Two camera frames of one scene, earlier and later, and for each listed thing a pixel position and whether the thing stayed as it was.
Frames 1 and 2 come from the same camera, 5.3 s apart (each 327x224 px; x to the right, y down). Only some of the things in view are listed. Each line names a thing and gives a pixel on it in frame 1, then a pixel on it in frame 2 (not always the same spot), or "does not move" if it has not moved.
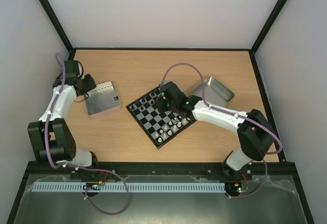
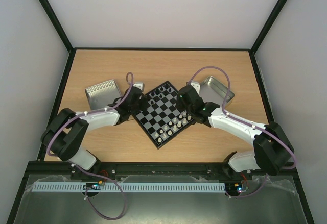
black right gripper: [164, 101] -> [183, 101]
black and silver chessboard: [159, 127] does not move
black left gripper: [92, 84] -> [144, 105]
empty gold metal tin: [215, 93] does not move
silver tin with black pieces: [103, 99] does not move
